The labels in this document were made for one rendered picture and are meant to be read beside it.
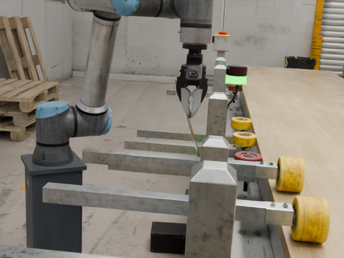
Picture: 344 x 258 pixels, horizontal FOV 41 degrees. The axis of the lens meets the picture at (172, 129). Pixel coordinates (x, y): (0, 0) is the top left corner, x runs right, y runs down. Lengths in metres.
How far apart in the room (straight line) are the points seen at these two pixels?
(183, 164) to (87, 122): 1.13
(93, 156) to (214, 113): 0.39
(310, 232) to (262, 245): 0.63
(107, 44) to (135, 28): 7.38
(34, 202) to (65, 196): 1.29
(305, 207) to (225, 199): 0.51
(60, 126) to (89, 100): 0.18
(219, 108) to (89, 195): 0.29
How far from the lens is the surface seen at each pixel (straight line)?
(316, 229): 0.85
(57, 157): 2.15
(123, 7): 1.33
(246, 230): 1.56
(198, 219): 0.35
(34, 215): 2.20
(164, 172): 1.36
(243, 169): 1.09
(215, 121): 0.84
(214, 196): 0.34
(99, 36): 1.97
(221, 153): 0.59
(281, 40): 9.38
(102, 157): 1.11
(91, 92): 2.09
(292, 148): 1.51
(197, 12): 1.29
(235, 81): 1.32
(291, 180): 1.08
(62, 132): 2.14
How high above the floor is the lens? 1.28
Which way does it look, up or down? 14 degrees down
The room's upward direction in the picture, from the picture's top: 3 degrees clockwise
